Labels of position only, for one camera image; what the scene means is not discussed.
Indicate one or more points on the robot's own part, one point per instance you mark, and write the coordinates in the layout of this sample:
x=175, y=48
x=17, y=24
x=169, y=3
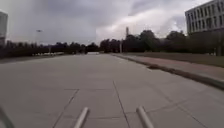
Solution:
x=81, y=117
x=145, y=117

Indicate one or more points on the raised grey pavement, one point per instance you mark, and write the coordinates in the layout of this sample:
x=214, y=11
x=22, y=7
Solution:
x=186, y=65

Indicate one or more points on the grass strip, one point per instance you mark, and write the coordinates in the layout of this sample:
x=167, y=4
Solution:
x=200, y=58

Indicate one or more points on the row of dark trees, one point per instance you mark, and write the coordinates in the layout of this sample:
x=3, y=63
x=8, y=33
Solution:
x=50, y=49

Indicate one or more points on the pale tower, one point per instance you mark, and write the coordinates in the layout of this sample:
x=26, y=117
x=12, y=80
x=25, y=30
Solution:
x=127, y=31

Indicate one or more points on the low white structure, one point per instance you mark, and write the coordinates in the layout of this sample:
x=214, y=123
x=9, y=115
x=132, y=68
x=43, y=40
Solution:
x=93, y=53

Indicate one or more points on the group of tall trees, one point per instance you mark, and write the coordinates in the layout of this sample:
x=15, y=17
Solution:
x=150, y=41

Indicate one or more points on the street lamp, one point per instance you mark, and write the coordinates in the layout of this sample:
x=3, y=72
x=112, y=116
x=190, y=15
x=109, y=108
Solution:
x=39, y=31

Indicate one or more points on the grey slab paved plaza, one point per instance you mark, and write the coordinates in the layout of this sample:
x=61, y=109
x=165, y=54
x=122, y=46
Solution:
x=100, y=86

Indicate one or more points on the long stone kerb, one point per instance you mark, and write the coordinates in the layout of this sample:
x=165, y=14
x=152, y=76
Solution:
x=186, y=74

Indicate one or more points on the pale pole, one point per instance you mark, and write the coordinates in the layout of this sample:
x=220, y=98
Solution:
x=120, y=46

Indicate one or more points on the grey building with windows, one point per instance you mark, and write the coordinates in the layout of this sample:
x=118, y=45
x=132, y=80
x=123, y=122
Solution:
x=206, y=16

